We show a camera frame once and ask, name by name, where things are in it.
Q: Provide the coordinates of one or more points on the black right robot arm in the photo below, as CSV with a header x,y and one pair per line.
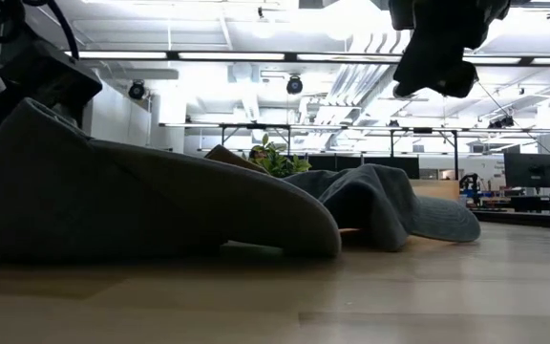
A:
x,y
447,14

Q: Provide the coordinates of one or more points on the round black ceiling fixture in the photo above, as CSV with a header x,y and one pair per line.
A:
x,y
136,91
294,86

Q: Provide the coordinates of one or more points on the blue-grey baseball cap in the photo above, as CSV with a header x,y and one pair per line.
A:
x,y
160,200
375,200

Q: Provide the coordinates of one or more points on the black neighbouring station frame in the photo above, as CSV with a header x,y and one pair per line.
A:
x,y
256,126

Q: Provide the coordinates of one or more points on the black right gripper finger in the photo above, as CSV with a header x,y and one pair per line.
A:
x,y
420,74

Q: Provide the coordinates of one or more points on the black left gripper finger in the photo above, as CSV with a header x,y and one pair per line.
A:
x,y
75,115

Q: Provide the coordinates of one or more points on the overhead light bar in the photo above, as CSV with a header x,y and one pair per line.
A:
x,y
122,55

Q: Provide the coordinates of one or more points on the black partition panel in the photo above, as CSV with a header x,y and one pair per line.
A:
x,y
411,167

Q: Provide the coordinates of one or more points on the tan baseball cap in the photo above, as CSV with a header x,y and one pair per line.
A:
x,y
229,157

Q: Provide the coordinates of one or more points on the black background robot arm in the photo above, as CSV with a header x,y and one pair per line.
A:
x,y
470,186

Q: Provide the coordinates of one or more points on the black computer monitor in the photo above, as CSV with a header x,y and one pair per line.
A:
x,y
532,169

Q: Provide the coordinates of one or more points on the background work desk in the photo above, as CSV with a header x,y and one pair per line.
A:
x,y
533,203

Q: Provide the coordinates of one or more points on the small green artificial plant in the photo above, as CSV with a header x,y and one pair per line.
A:
x,y
280,165

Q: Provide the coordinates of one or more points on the black aluminium rig frame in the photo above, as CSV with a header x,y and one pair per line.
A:
x,y
542,221

